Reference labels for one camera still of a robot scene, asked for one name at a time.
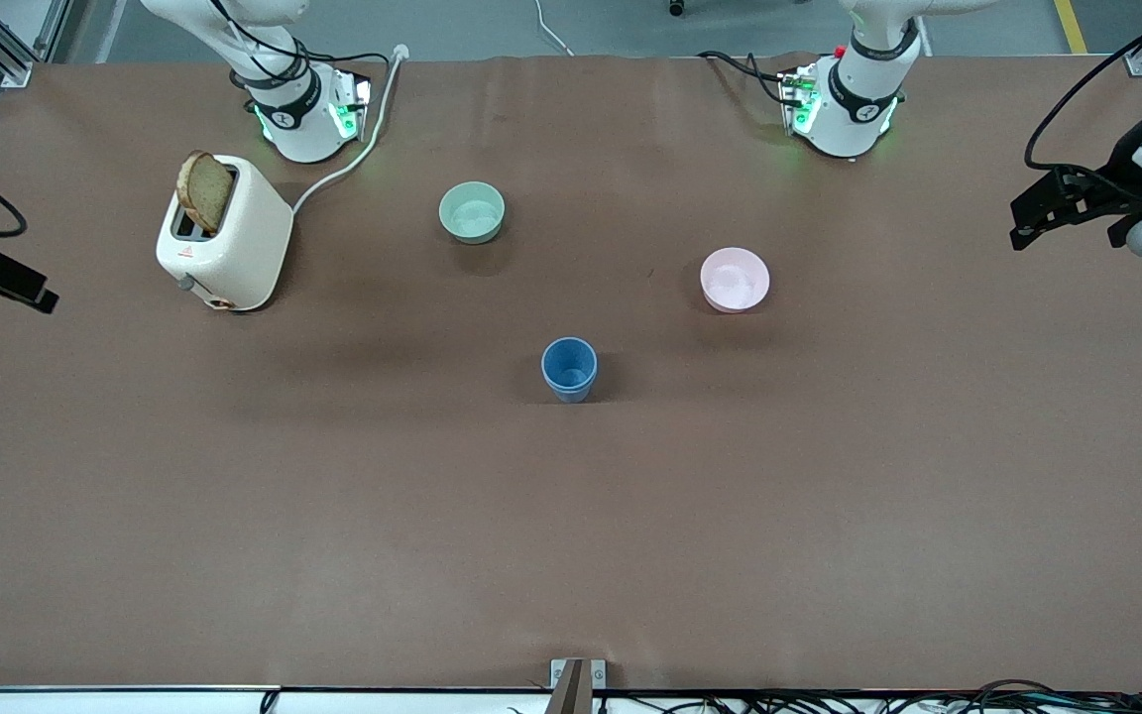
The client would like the black cable bundle under table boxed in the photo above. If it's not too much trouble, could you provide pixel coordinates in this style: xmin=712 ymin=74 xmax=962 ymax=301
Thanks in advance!
xmin=601 ymin=678 xmax=1142 ymax=714

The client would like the white floor cable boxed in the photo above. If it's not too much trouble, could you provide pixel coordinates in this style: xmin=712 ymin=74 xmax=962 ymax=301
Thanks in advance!
xmin=531 ymin=0 xmax=575 ymax=59

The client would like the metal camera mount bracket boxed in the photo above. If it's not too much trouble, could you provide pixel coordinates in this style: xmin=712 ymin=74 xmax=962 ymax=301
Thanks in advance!
xmin=549 ymin=657 xmax=608 ymax=714

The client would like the green bowl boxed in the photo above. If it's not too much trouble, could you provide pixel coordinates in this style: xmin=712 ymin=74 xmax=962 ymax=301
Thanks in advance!
xmin=437 ymin=181 xmax=507 ymax=245

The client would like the black left base cable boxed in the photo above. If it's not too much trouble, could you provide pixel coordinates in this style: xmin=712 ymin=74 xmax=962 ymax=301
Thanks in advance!
xmin=697 ymin=49 xmax=793 ymax=106

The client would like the cream white toaster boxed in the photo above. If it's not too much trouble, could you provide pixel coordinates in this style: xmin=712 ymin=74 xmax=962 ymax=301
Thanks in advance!
xmin=155 ymin=154 xmax=294 ymax=313

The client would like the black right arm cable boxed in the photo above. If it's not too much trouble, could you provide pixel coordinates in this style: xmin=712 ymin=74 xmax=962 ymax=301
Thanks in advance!
xmin=209 ymin=0 xmax=391 ymax=112

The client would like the black left arm hanging cable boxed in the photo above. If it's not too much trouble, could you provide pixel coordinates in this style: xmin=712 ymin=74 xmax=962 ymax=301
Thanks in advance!
xmin=1023 ymin=0 xmax=1142 ymax=179

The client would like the brown bread slice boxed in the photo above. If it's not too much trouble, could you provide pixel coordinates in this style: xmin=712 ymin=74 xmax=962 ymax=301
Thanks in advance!
xmin=175 ymin=150 xmax=235 ymax=235

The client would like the pink bowl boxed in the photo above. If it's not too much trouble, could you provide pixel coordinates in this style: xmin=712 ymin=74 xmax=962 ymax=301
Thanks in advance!
xmin=699 ymin=247 xmax=771 ymax=315

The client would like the white toaster power cable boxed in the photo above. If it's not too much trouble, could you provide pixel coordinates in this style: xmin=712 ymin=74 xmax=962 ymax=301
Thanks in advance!
xmin=290 ymin=45 xmax=410 ymax=216

